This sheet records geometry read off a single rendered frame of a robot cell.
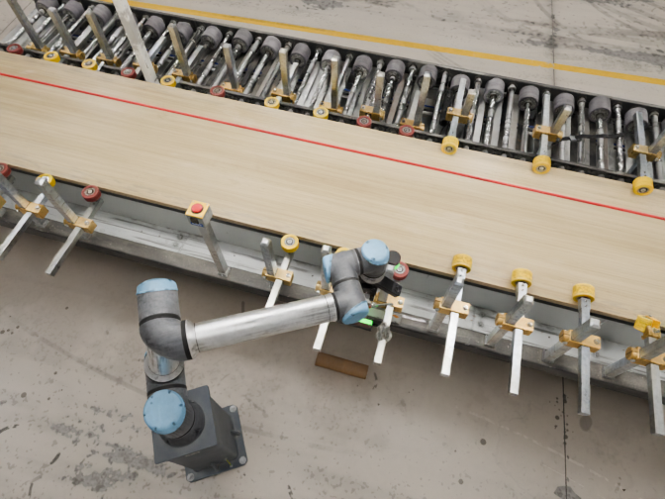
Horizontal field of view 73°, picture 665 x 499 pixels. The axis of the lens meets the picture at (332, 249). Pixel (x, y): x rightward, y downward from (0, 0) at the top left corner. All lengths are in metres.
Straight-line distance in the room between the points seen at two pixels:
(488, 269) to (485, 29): 3.27
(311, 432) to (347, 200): 1.28
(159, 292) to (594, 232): 1.86
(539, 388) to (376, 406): 0.95
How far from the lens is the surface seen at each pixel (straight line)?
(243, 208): 2.17
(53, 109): 2.96
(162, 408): 1.90
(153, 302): 1.41
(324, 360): 2.67
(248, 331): 1.35
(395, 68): 2.92
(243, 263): 2.33
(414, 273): 2.12
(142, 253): 2.41
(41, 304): 3.39
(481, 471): 2.76
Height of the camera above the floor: 2.63
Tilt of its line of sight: 60 degrees down
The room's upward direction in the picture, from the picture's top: 1 degrees clockwise
